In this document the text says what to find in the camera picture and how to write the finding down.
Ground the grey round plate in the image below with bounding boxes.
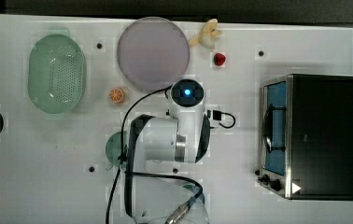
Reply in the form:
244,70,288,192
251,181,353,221
117,17,190,91

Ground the red toy strawberry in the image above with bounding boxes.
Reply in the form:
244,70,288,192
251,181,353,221
213,53,226,66

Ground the green measuring cup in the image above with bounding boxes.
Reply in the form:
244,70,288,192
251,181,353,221
106,132,127,169

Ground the green oval colander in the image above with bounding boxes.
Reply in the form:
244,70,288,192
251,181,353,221
28,35,87,114

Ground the silver toaster oven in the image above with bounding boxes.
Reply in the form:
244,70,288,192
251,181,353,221
255,74,353,201

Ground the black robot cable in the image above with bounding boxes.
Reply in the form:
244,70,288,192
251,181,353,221
105,85,237,224

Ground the orange slice toy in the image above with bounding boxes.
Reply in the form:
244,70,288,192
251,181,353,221
108,87,126,104

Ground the peeled toy banana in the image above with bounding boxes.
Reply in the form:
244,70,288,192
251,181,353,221
188,19,222,49

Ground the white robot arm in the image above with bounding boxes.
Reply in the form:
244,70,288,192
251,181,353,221
124,78,210,224

